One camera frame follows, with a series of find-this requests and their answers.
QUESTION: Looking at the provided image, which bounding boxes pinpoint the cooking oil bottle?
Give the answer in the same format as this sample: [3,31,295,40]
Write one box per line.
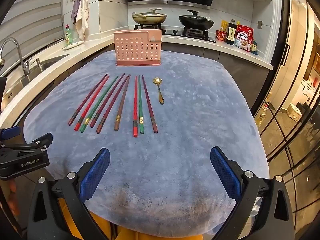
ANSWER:
[256,102,269,128]

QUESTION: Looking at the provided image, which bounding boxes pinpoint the dark purple chopstick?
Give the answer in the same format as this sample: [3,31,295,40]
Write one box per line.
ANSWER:
[68,74,109,126]

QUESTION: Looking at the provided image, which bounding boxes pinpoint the steel kitchen sink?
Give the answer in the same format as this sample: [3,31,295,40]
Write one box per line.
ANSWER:
[5,54,70,90]

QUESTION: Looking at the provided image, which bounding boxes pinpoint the dark red chopstick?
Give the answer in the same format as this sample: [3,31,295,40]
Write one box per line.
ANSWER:
[141,75,158,134]
[90,73,125,128]
[96,75,130,134]

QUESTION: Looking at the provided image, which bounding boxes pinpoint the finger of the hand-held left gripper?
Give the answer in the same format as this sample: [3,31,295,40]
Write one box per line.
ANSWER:
[0,133,53,154]
[0,126,22,142]

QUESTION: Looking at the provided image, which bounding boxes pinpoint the black cabinet handle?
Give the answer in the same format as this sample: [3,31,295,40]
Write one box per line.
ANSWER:
[280,44,290,67]

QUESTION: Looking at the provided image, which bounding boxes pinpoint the red food package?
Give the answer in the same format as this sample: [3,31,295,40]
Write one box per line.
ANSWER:
[216,29,228,42]

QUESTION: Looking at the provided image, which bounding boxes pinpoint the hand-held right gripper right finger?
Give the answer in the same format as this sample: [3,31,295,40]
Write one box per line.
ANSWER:
[210,146,297,240]

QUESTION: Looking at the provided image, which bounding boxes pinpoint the chrome kitchen faucet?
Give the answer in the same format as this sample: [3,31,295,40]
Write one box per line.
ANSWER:
[0,37,34,77]

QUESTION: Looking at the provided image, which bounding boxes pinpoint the gold spoon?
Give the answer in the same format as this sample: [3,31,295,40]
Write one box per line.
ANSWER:
[153,77,165,105]

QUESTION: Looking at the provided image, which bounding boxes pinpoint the green dish soap bottle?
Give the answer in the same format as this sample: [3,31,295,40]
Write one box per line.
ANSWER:
[64,24,75,46]

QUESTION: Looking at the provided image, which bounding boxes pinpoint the white kitchen countertop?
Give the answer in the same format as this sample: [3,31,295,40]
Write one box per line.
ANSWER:
[0,34,274,128]

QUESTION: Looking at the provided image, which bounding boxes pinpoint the black framed glass door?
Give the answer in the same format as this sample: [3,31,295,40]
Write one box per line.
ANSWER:
[250,0,320,240]

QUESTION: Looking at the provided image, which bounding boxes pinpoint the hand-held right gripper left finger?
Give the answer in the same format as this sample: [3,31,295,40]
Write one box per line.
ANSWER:
[26,147,111,240]

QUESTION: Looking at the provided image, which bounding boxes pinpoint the white window blind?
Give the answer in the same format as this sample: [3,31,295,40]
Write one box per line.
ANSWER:
[0,0,63,45]

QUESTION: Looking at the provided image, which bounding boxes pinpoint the pink perforated utensil holder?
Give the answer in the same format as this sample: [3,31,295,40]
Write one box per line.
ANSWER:
[114,29,163,67]

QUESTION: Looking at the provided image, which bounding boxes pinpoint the dark sauce bottle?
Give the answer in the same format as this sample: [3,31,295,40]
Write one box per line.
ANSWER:
[226,19,237,45]

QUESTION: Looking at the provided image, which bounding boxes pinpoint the person's yellow trousers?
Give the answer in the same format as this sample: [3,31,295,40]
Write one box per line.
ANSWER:
[57,197,205,240]

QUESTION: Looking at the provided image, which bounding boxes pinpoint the white hanging towel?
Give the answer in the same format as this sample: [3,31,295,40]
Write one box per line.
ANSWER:
[74,0,90,41]

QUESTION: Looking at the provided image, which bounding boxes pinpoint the white oval plate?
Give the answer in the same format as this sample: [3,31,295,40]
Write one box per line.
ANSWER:
[62,40,85,50]

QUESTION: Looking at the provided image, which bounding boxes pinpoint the beige wok with lid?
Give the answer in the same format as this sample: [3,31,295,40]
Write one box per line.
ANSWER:
[132,8,168,26]

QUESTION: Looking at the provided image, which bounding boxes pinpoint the black gas stove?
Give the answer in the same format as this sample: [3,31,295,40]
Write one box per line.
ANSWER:
[134,24,217,43]

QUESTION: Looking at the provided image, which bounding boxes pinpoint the brown chopstick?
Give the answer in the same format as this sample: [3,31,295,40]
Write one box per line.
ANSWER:
[114,74,131,131]

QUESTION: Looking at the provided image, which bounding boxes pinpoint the black pan with lid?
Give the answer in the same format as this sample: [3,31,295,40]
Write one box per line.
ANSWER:
[178,9,215,30]

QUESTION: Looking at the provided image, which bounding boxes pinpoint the purple hanging cloth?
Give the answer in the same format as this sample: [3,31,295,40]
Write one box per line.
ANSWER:
[71,0,82,20]

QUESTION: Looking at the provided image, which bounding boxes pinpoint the red and white cereal bag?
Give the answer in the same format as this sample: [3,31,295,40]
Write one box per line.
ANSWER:
[234,25,254,51]

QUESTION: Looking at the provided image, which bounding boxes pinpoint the blue-grey fleece blanket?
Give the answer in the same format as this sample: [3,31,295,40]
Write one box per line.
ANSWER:
[23,50,270,237]

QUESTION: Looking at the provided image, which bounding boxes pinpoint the green chopstick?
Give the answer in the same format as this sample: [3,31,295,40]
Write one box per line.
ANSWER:
[138,75,145,134]
[80,76,119,133]

